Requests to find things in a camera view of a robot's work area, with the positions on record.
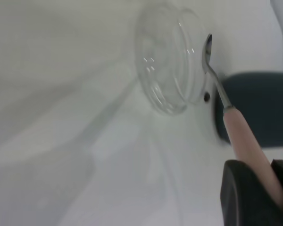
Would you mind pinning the single coffee bean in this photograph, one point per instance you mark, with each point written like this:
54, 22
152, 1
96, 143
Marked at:
206, 96

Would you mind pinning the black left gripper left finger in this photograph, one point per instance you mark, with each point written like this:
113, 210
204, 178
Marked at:
245, 200

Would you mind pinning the dark grey ceramic mug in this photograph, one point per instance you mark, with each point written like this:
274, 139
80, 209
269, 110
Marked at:
257, 106

